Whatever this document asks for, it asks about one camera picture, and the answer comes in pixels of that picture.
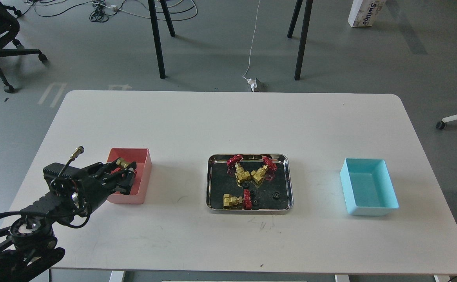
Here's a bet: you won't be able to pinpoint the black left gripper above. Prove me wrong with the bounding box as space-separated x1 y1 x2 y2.
43 161 137 214

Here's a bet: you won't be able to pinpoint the brass valve red handle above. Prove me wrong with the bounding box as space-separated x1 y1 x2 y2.
227 155 252 187
116 157 136 171
251 156 277 184
222 189 252 210

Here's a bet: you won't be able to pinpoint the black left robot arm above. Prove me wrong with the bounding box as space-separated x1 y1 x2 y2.
0 146 137 282

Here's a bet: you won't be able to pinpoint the pink plastic box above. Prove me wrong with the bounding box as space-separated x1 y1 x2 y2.
107 148 152 204

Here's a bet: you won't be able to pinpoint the light blue plastic box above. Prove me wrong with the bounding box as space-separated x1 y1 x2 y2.
340 158 399 216

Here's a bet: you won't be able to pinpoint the white cardboard box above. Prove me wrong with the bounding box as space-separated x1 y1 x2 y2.
347 0 386 27

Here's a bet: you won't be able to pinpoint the metal tray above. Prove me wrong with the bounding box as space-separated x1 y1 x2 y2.
205 154 294 214

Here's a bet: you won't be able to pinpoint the white power adapter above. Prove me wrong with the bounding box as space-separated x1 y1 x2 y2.
247 78 265 92

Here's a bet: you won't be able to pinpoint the black table leg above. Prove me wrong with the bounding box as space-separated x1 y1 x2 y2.
147 0 166 79
159 0 176 37
294 0 313 81
287 0 303 39

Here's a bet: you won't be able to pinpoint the white chair base leg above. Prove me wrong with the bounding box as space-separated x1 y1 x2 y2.
435 114 457 130

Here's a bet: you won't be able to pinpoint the tangled floor cables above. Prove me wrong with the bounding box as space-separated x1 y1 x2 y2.
25 0 198 22

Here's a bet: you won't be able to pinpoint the white cable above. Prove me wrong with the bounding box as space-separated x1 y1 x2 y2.
243 0 261 81

